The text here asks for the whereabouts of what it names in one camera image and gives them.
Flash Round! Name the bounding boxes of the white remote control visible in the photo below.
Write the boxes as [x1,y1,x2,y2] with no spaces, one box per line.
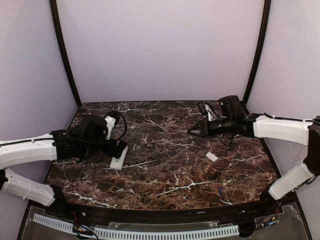
[109,146,128,171]

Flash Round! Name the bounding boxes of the white battery cover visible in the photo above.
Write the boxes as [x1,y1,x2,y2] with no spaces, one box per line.
[205,151,218,162]

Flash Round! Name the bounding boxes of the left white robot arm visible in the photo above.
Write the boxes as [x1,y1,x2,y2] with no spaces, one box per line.
[0,111,128,207]

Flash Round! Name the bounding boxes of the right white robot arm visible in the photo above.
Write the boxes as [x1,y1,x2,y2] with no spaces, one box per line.
[187,95,320,201]

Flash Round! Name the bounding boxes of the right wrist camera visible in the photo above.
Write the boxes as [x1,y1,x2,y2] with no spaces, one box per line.
[197,101,216,122]

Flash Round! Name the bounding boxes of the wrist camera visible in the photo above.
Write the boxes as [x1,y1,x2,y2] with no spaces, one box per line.
[197,101,216,122]
[104,111,120,140]

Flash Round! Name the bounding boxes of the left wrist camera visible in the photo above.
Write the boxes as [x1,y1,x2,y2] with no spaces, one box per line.
[104,111,120,140]

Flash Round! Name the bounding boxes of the black braided cable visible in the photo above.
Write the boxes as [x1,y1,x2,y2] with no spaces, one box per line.
[107,111,128,141]

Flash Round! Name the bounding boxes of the black front rail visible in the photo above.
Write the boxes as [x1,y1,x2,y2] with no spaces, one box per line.
[72,204,254,225]

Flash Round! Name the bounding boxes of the white slotted cable duct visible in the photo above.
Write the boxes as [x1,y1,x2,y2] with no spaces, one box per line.
[32,213,240,240]

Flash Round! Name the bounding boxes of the right black frame post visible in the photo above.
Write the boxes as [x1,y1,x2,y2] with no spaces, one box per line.
[242,0,272,106]

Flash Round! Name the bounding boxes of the black frame post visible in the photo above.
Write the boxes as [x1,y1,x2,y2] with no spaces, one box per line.
[242,0,272,106]
[49,0,82,108]

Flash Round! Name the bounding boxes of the left black frame post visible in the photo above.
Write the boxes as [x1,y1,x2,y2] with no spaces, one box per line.
[49,0,82,108]

